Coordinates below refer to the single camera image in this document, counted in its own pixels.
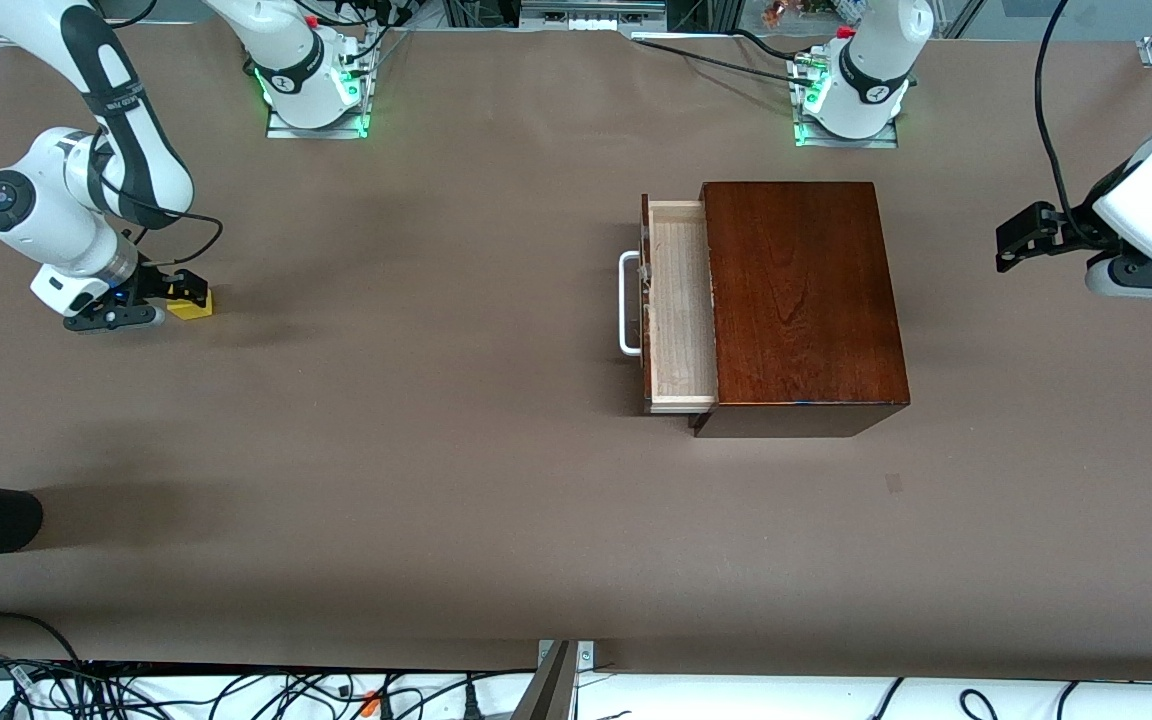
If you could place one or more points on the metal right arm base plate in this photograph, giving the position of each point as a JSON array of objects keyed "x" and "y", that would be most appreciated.
[{"x": 281, "y": 131}]

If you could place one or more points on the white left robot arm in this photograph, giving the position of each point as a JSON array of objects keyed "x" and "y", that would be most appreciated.
[{"x": 876, "y": 60}]

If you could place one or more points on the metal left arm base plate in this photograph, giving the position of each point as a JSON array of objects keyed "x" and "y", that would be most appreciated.
[{"x": 886, "y": 140}]

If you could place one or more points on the dark brown wooden cabinet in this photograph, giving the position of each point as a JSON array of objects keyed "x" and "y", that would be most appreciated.
[{"x": 806, "y": 300}]

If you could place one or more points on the grey power strip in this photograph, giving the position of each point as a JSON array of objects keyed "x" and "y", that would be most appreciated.
[{"x": 591, "y": 15}]

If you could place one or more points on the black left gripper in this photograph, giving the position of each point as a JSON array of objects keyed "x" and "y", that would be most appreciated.
[{"x": 1067, "y": 229}]

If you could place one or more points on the dark grey bar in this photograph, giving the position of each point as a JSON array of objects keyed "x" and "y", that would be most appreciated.
[{"x": 548, "y": 695}]

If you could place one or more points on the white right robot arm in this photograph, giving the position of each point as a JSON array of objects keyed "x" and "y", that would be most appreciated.
[{"x": 46, "y": 215}]

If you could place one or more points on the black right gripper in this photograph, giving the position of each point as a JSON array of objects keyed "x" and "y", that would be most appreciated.
[{"x": 150, "y": 277}]

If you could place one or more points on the yellow cube block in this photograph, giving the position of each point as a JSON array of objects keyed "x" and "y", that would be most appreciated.
[{"x": 188, "y": 311}]

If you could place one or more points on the small orange object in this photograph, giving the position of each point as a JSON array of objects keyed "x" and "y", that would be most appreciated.
[{"x": 779, "y": 12}]

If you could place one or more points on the metal bracket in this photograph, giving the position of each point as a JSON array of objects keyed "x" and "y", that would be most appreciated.
[{"x": 586, "y": 655}]

